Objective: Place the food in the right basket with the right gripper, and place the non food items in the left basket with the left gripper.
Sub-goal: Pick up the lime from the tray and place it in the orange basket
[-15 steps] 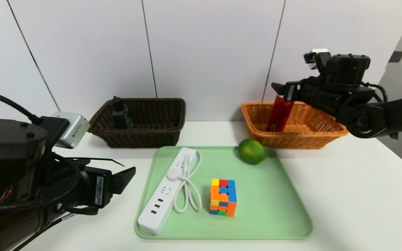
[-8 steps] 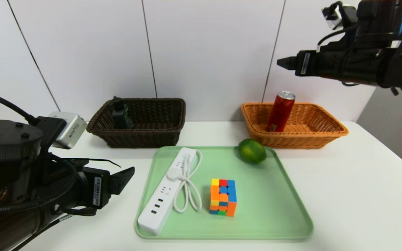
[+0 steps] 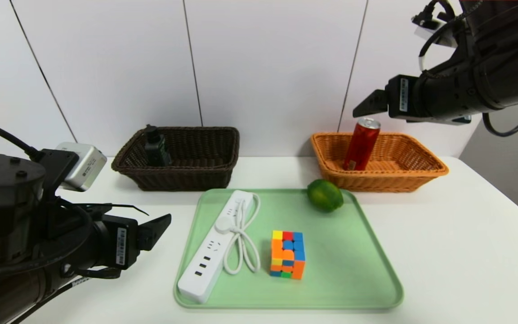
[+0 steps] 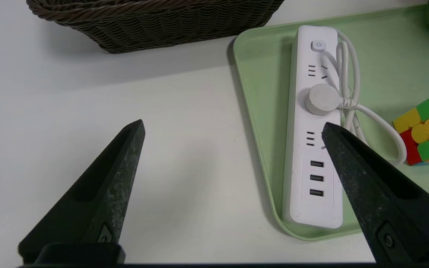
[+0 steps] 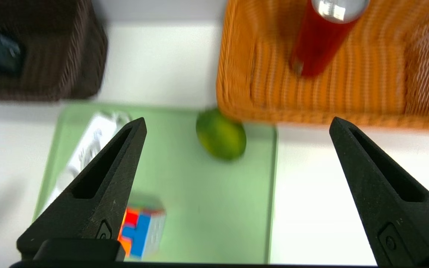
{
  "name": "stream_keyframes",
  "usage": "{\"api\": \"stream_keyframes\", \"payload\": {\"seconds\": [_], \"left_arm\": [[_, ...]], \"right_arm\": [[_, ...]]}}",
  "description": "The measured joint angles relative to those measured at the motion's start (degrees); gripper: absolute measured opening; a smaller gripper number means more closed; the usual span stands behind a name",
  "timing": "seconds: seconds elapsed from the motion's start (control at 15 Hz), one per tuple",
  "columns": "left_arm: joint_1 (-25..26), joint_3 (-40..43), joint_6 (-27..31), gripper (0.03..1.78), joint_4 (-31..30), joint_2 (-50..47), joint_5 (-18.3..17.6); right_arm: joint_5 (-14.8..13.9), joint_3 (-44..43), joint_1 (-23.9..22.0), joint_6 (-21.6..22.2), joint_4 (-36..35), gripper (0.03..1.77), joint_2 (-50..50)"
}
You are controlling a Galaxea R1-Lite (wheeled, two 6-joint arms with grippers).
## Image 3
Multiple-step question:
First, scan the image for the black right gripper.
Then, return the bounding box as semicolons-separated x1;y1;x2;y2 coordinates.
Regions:
352;67;474;123

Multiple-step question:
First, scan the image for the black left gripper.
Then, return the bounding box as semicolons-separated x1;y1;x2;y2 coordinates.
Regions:
91;213;172;270

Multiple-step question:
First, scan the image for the red drink can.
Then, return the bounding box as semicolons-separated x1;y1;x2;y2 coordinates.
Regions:
343;117;381;171

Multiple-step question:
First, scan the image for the black bottle with cap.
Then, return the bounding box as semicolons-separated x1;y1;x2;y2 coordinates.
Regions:
144;125;173;167

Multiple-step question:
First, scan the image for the green lime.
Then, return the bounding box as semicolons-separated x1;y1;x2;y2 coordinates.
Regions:
307;179;344;213

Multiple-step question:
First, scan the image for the dark brown wicker basket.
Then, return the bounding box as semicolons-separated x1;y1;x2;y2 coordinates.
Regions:
111;126;240;192

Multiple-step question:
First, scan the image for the orange wicker basket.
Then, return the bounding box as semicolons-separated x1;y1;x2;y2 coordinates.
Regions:
310;132;449;193

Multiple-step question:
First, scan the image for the white power strip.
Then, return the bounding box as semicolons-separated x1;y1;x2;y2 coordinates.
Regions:
177;190;254;304

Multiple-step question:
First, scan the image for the multicoloured puzzle cube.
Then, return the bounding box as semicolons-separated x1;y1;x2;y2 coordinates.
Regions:
270;230;306;280

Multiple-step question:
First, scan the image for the light green plastic tray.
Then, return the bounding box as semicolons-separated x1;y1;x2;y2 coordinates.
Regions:
173;188;404;310

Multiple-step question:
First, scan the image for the white power strip cord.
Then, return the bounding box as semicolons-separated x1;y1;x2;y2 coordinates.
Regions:
214;193;261;275

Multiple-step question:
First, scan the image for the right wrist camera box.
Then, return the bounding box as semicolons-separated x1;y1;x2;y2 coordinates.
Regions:
412;13;460;49

